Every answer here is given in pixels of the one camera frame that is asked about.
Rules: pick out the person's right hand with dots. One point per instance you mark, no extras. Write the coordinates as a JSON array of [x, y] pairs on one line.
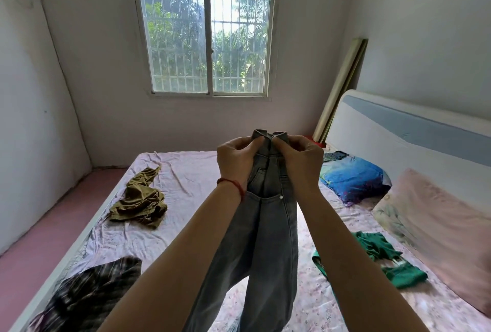
[[303, 163]]

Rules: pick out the person's left hand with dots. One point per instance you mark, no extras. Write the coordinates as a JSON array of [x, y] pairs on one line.
[[234, 161]]

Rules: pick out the person's right thumb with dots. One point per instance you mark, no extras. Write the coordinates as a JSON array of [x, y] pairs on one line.
[[279, 147]]

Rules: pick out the person's left thumb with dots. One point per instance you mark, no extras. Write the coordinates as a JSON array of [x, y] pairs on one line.
[[256, 147]]

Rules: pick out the grey denim jeans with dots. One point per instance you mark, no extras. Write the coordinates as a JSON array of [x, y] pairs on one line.
[[264, 236]]

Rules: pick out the person's left forearm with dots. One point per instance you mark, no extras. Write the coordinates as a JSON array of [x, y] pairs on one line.
[[172, 262]]

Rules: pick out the person's right forearm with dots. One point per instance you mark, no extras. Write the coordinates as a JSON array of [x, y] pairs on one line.
[[353, 266]]

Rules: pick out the blue patterned pillow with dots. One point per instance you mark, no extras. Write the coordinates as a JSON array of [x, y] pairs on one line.
[[355, 178]]

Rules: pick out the beige leaning boards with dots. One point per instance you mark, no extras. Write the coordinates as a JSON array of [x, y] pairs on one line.
[[339, 90]]

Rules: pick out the pink floral bed sheet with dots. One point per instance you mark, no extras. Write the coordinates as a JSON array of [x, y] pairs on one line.
[[184, 205]]

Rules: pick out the white framed barred window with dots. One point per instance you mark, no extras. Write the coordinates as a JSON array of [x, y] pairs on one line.
[[207, 36]]

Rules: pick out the olive green garment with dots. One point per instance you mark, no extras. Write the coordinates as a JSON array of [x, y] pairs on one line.
[[140, 199]]

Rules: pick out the white and blue headboard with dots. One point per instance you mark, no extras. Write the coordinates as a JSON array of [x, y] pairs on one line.
[[414, 144]]

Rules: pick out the pink floral pillow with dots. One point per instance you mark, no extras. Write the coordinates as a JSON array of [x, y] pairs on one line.
[[437, 232]]

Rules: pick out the dark plaid shirt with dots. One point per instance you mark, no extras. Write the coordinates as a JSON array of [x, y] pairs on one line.
[[90, 297]]

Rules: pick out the white bed frame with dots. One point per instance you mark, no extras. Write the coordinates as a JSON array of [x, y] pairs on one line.
[[65, 262]]

